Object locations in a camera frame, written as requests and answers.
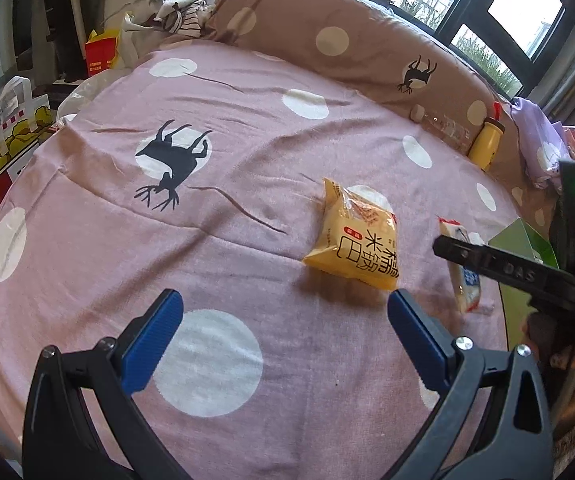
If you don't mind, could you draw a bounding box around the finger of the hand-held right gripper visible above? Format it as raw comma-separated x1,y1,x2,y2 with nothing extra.
432,234,575,307

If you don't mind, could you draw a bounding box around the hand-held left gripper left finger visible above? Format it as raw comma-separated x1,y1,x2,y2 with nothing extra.
21,289,190,480

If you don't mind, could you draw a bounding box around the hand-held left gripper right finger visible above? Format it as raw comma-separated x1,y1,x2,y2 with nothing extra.
386,288,555,480

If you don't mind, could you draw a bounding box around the green cardboard box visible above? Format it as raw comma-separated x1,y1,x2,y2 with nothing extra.
487,217,561,351

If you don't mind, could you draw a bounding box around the cream snack packet red edge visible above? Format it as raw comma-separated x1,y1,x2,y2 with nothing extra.
435,215,488,315

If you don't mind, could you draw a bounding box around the yellow rice cracker packet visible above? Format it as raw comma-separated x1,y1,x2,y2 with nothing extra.
302,177,399,292

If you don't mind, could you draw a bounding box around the lilac plastic bag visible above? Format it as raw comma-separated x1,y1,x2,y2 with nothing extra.
510,96,575,188

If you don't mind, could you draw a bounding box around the yellow squeeze bottle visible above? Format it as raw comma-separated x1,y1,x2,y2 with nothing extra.
467,101,505,172

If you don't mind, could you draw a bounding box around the clear plastic bottle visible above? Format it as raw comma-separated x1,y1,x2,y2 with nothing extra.
410,104,473,156

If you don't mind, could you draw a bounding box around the pink polka dot bed sheet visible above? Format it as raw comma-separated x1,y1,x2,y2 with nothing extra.
0,40,533,480

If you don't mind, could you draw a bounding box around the printed plastic bag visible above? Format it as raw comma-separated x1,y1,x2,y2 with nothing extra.
0,76,53,208

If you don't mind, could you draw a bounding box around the brown polka dot bolster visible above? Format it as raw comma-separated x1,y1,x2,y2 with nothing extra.
207,0,558,241

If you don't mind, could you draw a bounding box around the red yellow paper bag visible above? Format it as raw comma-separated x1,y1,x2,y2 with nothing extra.
84,27,120,78

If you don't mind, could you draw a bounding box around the striped clothing pile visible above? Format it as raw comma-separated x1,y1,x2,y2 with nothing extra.
154,0,218,41

